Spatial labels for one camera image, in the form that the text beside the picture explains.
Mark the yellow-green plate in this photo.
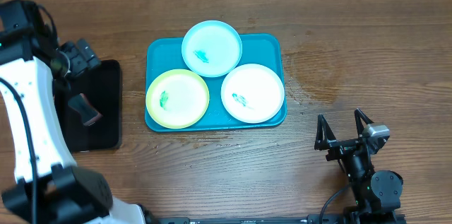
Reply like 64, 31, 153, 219
145, 69, 210, 129

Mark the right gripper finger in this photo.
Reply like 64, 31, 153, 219
316, 114, 336, 143
354, 108, 374, 136

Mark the light blue plate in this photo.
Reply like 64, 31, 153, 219
182, 20, 243, 78

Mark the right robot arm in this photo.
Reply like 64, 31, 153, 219
308, 109, 406, 223

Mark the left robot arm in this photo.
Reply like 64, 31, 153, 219
1, 0, 154, 223

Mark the teal plastic tray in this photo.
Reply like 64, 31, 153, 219
145, 33, 287, 131

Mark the black water tray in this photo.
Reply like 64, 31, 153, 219
54, 60, 122, 153

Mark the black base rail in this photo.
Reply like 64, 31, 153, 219
158, 214, 353, 224

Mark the white plate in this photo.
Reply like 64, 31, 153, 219
220, 64, 285, 124

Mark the pink and black sponge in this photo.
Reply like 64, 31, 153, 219
76, 93, 102, 126

